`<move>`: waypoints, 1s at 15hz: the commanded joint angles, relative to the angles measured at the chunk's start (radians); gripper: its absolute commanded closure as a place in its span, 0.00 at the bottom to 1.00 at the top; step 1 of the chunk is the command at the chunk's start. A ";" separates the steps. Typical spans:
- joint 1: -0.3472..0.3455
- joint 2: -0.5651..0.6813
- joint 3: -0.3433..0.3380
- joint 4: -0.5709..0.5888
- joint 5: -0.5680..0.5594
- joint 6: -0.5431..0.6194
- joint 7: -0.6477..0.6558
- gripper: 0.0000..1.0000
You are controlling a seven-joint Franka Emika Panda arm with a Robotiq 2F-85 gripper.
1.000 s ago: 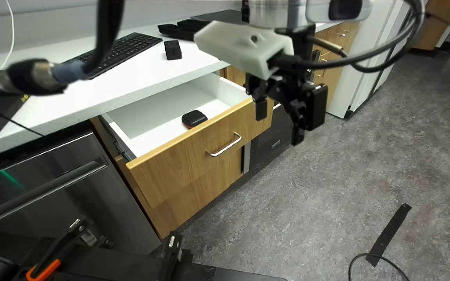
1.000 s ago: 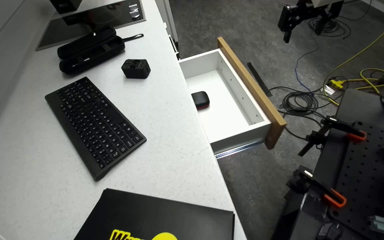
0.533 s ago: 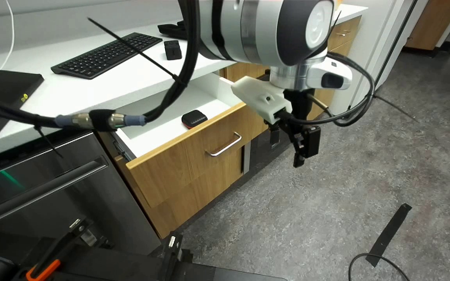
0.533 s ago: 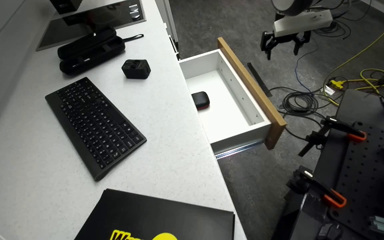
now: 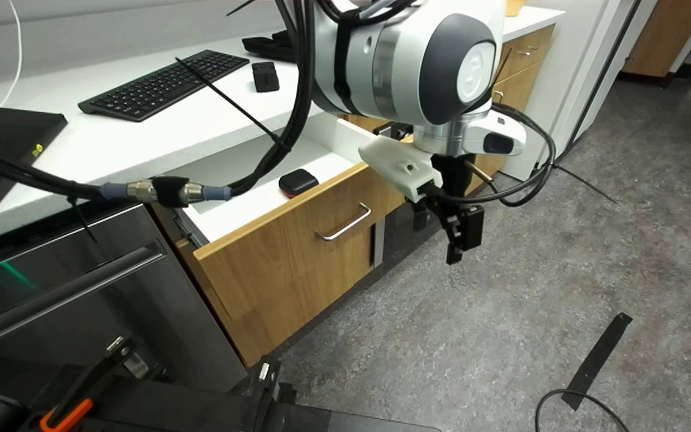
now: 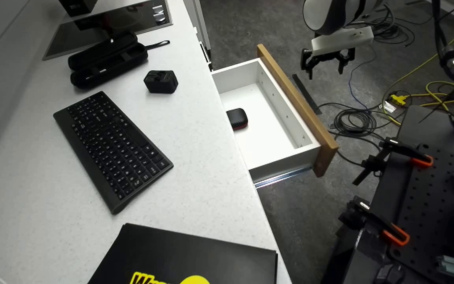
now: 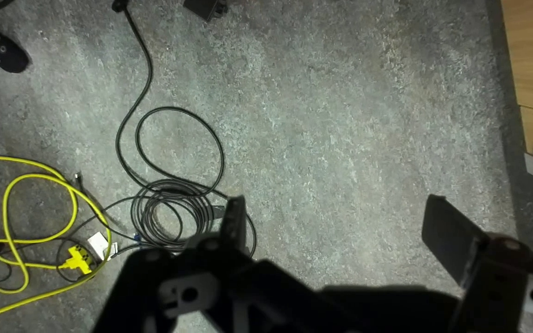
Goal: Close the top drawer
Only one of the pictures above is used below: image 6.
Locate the yellow cable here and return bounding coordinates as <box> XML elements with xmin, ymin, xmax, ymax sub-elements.
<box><xmin>381</xmin><ymin>9</ymin><xmax>454</xmax><ymax>127</ymax></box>

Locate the black and orange clamp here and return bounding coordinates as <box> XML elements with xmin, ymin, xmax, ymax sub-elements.
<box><xmin>352</xmin><ymin>136</ymin><xmax>435</xmax><ymax>186</ymax></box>
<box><xmin>338</xmin><ymin>196</ymin><xmax>411</xmax><ymax>247</ymax></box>

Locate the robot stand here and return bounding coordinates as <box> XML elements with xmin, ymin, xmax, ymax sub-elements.
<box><xmin>322</xmin><ymin>105</ymin><xmax>454</xmax><ymax>284</ymax></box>

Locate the black keyboard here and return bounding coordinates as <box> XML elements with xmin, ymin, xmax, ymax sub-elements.
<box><xmin>52</xmin><ymin>91</ymin><xmax>175</xmax><ymax>215</ymax></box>

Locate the black box with yellow print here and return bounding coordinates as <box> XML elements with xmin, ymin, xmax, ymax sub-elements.
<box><xmin>87</xmin><ymin>222</ymin><xmax>279</xmax><ymax>284</ymax></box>

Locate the open black zip case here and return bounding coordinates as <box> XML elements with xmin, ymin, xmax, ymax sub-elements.
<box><xmin>67</xmin><ymin>31</ymin><xmax>171</xmax><ymax>90</ymax></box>

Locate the small black and red case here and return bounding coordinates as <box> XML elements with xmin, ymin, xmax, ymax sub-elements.
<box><xmin>226</xmin><ymin>108</ymin><xmax>249</xmax><ymax>131</ymax></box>

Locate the tangle of black cables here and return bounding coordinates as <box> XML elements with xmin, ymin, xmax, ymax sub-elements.
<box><xmin>363</xmin><ymin>3</ymin><xmax>417</xmax><ymax>49</ymax></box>

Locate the white drawer with wooden front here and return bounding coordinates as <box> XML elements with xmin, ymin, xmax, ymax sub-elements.
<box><xmin>211</xmin><ymin>43</ymin><xmax>340</xmax><ymax>188</ymax></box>

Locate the black cube gadget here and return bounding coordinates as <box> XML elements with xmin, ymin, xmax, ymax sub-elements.
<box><xmin>143</xmin><ymin>69</ymin><xmax>179</xmax><ymax>95</ymax></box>

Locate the black drawer handle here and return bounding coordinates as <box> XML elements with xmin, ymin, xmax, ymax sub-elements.
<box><xmin>292</xmin><ymin>73</ymin><xmax>323</xmax><ymax>116</ymax></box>

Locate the blue cable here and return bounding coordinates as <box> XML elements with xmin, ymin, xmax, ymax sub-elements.
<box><xmin>347</xmin><ymin>47</ymin><xmax>378</xmax><ymax>112</ymax></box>

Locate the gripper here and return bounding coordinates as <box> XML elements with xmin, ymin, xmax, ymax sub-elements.
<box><xmin>301</xmin><ymin>47</ymin><xmax>356</xmax><ymax>80</ymax></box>

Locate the flat dark screen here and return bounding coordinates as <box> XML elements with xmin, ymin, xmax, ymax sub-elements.
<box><xmin>42</xmin><ymin>0</ymin><xmax>173</xmax><ymax>61</ymax></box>

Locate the coil of black cable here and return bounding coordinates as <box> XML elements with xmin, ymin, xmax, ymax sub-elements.
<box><xmin>317</xmin><ymin>101</ymin><xmax>390</xmax><ymax>166</ymax></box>

